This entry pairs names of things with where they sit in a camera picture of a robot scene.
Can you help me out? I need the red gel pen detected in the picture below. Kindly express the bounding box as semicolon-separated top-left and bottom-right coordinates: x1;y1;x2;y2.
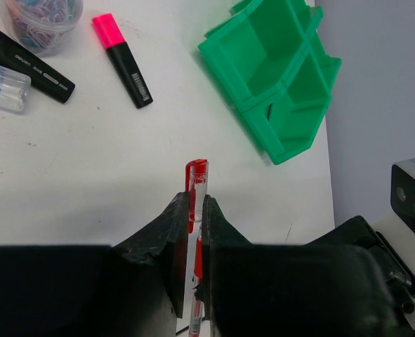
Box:
188;226;203;337

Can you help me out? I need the orange-capped black highlighter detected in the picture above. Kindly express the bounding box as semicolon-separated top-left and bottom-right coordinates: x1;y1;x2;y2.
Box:
0;30;76;104

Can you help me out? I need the clear blue-capped spray bottle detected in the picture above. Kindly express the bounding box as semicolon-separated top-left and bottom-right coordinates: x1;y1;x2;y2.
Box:
0;65;31;113

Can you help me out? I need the pink-capped black highlighter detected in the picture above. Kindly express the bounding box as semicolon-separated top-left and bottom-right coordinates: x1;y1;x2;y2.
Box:
92;13;153;109

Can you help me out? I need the green compartment tray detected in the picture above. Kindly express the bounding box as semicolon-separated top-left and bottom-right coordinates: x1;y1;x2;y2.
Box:
199;1;341;165

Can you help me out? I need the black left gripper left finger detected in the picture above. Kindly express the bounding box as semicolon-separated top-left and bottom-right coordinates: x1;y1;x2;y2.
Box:
0;192;189;336

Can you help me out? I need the red pen cap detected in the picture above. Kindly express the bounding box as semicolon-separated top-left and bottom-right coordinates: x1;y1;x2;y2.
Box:
185;159;209;234

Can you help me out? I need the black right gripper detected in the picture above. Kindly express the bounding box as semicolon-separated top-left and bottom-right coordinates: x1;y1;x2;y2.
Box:
312;216;415;332

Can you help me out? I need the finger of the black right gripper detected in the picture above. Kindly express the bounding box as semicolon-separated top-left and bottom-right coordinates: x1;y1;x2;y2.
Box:
192;283;203;302

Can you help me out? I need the clear jar of paper clips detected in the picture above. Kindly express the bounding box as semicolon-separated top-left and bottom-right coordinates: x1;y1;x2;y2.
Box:
0;0;84;56

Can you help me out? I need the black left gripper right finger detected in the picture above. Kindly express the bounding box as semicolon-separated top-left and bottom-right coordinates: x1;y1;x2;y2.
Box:
202;197;398;336

